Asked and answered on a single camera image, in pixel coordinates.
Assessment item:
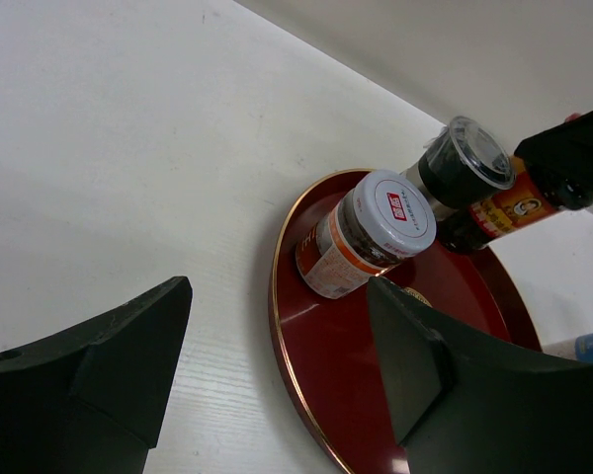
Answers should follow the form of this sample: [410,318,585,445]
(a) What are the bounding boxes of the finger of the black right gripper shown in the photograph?
[515,111,593,192]

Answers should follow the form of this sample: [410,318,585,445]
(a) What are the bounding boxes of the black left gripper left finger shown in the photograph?
[0,276,192,473]

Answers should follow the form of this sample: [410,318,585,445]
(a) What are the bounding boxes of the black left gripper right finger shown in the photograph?
[367,277,593,473]

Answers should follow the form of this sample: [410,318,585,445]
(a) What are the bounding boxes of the red-cap dark sauce bottle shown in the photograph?
[437,151,593,254]

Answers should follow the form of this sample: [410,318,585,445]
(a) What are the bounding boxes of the clear-lid pale spice grinder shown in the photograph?
[402,116,516,222]

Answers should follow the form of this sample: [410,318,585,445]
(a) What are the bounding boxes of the silver-lid blue-label jar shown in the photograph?
[543,333,593,363]

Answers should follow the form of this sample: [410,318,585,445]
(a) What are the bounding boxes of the white-lid dark sauce jar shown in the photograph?
[295,170,436,299]

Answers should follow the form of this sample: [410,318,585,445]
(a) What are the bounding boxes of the red round tray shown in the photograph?
[268,169,541,473]

